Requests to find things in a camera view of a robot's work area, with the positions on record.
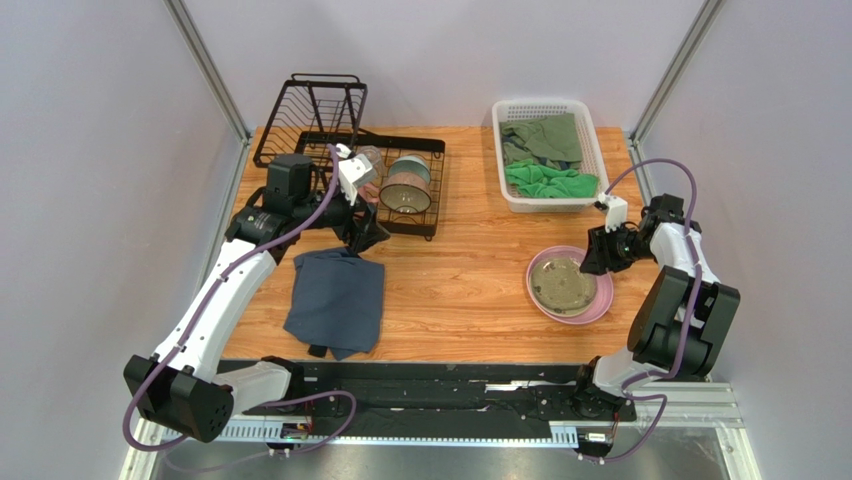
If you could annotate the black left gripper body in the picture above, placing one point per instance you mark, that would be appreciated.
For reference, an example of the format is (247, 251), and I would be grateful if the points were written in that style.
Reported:
(339, 216)

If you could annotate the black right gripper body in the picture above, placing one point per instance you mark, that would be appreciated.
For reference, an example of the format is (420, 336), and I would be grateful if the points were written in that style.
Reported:
(600, 249)

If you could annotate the clear glass plate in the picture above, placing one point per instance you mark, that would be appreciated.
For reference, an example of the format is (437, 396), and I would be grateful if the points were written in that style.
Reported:
(560, 288)

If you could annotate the brown speckled bowl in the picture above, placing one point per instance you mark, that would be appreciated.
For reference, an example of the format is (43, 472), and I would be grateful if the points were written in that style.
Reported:
(406, 193)

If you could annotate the pink mug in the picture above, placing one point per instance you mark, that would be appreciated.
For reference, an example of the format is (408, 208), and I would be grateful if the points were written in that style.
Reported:
(370, 193)

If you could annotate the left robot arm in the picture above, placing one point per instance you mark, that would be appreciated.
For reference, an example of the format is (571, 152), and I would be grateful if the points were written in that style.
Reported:
(179, 386)

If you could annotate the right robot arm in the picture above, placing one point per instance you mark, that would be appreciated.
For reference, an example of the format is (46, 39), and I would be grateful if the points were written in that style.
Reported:
(680, 327)

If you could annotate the clear drinking glass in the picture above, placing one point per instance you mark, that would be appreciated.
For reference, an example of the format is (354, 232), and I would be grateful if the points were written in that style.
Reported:
(375, 157)

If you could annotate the dark blue cloth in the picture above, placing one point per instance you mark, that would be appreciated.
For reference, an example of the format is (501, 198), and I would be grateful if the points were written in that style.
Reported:
(337, 302)

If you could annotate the light blue ribbed bowl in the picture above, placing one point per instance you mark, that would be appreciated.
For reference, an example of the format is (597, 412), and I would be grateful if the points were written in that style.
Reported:
(411, 163)

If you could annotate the bright green cloth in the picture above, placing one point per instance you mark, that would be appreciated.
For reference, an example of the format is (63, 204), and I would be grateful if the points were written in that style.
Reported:
(537, 181)

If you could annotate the white plastic basket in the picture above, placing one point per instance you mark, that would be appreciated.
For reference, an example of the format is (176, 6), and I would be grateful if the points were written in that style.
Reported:
(592, 163)

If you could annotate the olive green cloth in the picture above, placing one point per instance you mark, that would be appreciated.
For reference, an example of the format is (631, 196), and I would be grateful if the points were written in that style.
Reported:
(551, 141)

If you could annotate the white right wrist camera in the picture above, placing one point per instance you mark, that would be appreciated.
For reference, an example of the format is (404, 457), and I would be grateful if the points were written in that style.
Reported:
(615, 209)

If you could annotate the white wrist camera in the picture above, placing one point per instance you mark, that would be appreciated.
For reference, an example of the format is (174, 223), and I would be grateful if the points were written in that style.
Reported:
(615, 209)
(353, 173)

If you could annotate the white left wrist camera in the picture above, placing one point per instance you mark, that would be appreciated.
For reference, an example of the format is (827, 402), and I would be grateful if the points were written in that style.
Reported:
(353, 173)

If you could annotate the black wire dish rack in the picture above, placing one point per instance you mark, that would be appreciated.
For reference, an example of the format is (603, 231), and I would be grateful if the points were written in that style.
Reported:
(312, 110)

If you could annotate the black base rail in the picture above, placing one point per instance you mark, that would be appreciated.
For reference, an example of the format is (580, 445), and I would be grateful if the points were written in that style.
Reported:
(443, 401)

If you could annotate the aluminium front rail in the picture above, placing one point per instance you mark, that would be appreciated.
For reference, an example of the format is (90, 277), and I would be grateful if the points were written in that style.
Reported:
(667, 405)

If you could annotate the aluminium frame post left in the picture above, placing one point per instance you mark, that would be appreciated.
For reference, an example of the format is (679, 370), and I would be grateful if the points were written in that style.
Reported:
(186, 25)

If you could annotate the aluminium frame post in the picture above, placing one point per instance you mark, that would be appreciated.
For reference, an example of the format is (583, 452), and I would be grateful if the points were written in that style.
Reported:
(186, 25)
(689, 45)

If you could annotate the aluminium frame post right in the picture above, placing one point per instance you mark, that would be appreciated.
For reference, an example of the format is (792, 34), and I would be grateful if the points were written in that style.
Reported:
(689, 45)

